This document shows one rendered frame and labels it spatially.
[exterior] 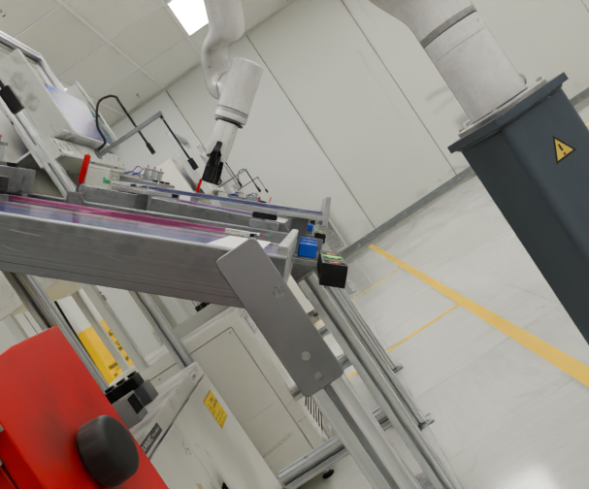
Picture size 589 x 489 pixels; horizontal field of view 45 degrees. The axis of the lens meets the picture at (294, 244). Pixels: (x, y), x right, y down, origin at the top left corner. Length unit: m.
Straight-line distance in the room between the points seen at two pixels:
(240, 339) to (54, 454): 1.88
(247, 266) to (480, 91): 0.78
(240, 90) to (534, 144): 0.79
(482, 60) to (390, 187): 7.55
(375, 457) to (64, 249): 0.40
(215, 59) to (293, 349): 1.27
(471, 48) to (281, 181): 7.54
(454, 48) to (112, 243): 0.83
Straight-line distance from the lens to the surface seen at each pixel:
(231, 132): 1.82
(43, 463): 0.39
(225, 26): 1.80
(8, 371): 0.41
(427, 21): 1.42
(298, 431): 2.32
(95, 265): 0.80
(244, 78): 1.84
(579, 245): 1.39
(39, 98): 2.51
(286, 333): 0.73
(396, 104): 9.01
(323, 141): 8.90
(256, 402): 2.30
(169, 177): 5.88
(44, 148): 2.33
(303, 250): 1.13
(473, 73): 1.40
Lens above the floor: 0.75
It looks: 2 degrees down
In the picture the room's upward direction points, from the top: 34 degrees counter-clockwise
